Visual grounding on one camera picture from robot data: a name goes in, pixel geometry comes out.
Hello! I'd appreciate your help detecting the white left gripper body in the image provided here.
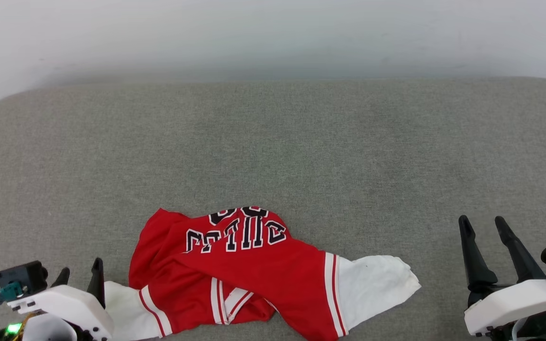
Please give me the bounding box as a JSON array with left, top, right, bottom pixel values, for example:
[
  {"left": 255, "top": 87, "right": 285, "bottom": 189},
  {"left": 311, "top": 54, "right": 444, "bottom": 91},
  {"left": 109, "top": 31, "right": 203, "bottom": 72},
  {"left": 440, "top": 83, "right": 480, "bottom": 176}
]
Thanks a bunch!
[{"left": 7, "top": 284, "right": 115, "bottom": 341}]

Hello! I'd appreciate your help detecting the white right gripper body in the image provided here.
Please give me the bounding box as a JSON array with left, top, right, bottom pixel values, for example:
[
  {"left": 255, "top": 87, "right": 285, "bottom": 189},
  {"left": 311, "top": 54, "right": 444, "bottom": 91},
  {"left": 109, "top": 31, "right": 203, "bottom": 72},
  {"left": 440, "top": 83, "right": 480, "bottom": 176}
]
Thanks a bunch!
[{"left": 464, "top": 279, "right": 546, "bottom": 338}]

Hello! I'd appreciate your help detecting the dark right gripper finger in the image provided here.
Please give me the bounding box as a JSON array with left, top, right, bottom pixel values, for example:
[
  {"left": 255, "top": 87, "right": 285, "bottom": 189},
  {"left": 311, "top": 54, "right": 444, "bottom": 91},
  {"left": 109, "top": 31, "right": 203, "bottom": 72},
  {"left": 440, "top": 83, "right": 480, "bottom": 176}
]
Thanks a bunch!
[
  {"left": 494, "top": 216, "right": 546, "bottom": 284},
  {"left": 458, "top": 215, "right": 498, "bottom": 291}
]

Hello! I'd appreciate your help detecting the red and white sports jersey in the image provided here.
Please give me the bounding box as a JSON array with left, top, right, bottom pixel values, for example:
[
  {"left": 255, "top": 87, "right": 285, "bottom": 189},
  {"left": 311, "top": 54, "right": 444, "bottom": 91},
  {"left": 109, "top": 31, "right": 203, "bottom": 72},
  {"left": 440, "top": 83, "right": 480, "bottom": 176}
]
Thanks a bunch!
[{"left": 105, "top": 206, "right": 422, "bottom": 341}]

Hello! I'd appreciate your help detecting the grey fabric sofa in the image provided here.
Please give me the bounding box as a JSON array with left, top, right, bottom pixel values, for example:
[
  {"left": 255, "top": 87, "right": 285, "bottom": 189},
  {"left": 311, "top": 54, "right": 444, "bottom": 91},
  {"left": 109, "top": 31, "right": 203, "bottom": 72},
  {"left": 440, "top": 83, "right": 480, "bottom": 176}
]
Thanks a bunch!
[{"left": 0, "top": 77, "right": 546, "bottom": 341}]

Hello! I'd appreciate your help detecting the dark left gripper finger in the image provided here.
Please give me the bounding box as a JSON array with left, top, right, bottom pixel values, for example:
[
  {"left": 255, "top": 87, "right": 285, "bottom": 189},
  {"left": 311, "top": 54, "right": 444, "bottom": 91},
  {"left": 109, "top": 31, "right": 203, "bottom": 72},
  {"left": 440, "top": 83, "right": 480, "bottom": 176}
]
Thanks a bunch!
[
  {"left": 87, "top": 257, "right": 107, "bottom": 309},
  {"left": 52, "top": 267, "right": 71, "bottom": 287}
]

